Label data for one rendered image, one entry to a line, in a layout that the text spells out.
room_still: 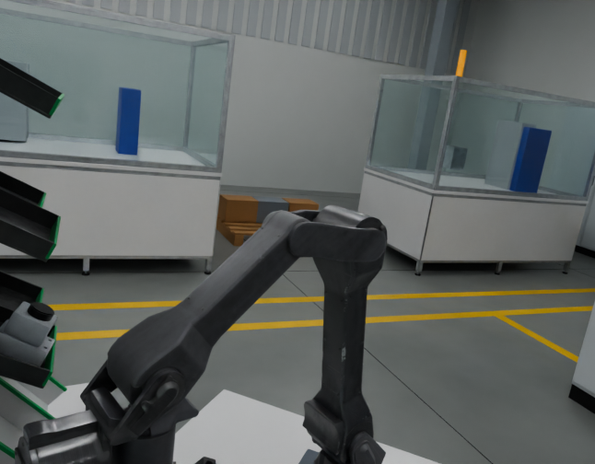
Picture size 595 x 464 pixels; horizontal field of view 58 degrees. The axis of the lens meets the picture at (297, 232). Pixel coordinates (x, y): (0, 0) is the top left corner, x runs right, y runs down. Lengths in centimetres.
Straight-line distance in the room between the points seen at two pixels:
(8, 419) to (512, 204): 573
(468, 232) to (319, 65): 500
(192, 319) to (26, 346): 30
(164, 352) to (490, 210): 565
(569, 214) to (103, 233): 507
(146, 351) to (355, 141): 991
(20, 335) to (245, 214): 548
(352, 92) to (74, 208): 677
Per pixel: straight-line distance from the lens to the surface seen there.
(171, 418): 52
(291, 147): 974
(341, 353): 63
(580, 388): 384
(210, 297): 50
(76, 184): 439
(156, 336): 49
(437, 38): 985
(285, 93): 961
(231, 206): 606
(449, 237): 576
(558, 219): 681
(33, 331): 73
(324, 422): 68
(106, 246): 452
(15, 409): 90
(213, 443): 119
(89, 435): 51
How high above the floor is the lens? 156
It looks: 14 degrees down
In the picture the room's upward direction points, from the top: 8 degrees clockwise
